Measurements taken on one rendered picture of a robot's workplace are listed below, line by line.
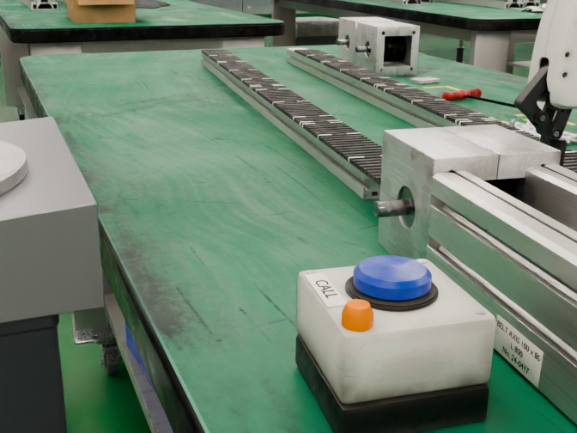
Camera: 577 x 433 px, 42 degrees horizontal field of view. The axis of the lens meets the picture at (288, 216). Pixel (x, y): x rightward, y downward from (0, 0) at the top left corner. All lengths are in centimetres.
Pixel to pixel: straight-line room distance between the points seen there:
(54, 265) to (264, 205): 26
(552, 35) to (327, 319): 44
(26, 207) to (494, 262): 29
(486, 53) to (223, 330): 275
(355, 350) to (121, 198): 43
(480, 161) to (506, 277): 11
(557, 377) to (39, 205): 32
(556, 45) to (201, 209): 36
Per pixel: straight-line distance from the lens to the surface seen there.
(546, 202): 54
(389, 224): 60
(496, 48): 319
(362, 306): 35
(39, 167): 58
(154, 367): 49
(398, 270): 38
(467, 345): 38
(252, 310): 50
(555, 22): 74
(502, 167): 54
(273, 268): 57
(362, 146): 79
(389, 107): 114
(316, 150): 86
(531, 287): 43
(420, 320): 37
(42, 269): 50
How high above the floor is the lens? 100
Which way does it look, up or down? 19 degrees down
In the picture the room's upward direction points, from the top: 1 degrees clockwise
